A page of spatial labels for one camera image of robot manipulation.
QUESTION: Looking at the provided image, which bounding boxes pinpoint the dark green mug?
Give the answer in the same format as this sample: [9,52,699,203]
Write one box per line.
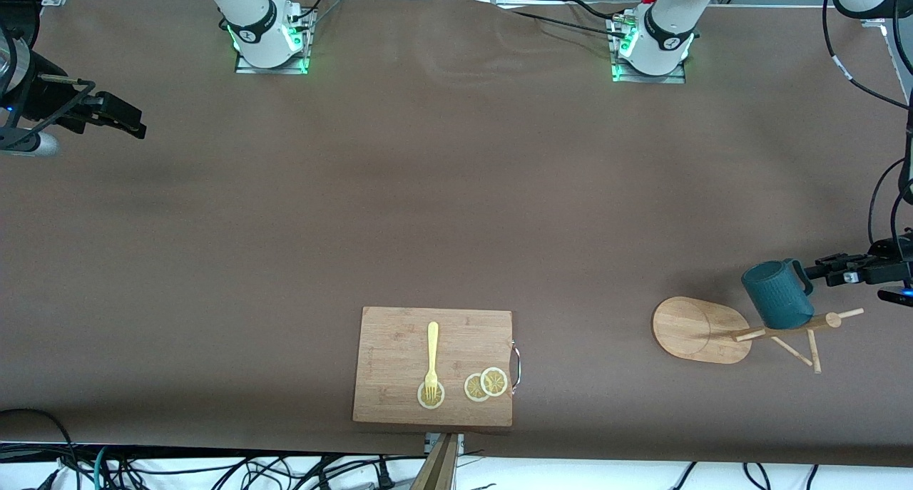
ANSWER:
[740,259,815,331]

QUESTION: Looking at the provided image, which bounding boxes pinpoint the wooden cup rack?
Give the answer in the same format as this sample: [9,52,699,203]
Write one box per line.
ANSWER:
[652,283,865,374]

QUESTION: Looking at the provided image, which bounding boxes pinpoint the brown table cover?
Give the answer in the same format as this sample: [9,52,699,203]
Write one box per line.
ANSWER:
[0,0,913,469]

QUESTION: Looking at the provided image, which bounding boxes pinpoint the wooden cutting board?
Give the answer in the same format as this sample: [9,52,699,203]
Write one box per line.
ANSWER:
[352,306,522,428]

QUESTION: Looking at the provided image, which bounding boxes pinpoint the yellow plastic fork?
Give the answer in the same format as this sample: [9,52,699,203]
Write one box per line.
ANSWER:
[424,322,440,404]

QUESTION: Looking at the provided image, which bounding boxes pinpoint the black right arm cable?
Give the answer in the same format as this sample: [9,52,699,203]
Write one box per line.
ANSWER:
[0,0,98,136]

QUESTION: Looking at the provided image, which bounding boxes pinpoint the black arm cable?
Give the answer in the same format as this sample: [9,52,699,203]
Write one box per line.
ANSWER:
[822,0,913,262]
[0,0,98,136]

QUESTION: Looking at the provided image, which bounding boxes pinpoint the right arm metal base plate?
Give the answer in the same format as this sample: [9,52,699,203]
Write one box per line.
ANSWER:
[234,9,315,75]

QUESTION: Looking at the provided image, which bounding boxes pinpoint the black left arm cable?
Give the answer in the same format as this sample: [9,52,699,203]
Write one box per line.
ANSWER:
[822,0,913,262]

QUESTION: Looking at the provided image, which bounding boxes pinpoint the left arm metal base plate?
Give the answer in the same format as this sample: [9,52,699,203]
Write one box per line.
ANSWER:
[610,16,688,84]

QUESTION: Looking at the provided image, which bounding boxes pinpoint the teal cable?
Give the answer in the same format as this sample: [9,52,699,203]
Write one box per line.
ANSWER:
[93,445,113,490]

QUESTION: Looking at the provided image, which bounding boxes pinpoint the metal bracket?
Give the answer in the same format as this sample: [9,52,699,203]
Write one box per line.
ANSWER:
[424,433,465,455]

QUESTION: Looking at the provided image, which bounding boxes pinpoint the wooden post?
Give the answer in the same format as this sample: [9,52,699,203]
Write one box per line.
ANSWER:
[410,433,459,490]

